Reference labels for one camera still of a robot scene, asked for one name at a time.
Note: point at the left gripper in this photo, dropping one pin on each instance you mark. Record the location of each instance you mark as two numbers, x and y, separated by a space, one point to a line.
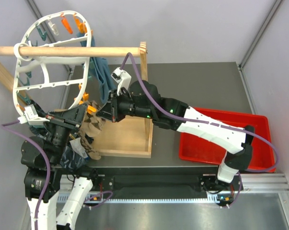
73 116

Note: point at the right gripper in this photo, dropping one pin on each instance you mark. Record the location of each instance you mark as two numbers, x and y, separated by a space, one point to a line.
108 112

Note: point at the orange clip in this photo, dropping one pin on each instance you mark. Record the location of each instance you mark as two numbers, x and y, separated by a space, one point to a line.
85 95
91 110

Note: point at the brown argyle sock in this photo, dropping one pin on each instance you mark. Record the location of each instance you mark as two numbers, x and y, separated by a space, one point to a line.
89 149
92 125

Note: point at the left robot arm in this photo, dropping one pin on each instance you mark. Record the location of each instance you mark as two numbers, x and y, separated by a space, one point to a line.
42 179

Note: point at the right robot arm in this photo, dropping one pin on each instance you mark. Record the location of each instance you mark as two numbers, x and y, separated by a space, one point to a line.
143 100

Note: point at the white plastic sock hanger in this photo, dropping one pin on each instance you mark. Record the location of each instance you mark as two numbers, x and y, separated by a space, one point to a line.
27 63

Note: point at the teal clip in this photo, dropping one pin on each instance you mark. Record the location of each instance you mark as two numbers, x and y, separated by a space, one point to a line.
25 80
23 96

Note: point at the wooden rack base tray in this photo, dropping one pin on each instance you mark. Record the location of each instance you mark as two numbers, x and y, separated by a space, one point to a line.
126 138

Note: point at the teal blue sock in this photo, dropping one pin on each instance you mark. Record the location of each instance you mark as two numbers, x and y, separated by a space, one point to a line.
99 69

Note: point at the red plastic tray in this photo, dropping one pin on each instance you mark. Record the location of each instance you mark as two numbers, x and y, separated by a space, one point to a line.
195 149

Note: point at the wooden rod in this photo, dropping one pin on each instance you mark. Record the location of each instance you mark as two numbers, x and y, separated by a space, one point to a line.
80 51

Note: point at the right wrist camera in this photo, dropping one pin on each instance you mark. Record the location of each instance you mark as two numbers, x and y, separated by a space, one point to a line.
122 78

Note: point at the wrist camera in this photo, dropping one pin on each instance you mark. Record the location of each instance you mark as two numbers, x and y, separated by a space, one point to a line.
122 78
31 117

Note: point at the wooden rack upright post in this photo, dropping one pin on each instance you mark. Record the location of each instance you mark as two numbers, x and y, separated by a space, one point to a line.
144 76

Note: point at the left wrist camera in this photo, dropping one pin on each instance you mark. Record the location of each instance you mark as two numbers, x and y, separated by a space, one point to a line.
31 117

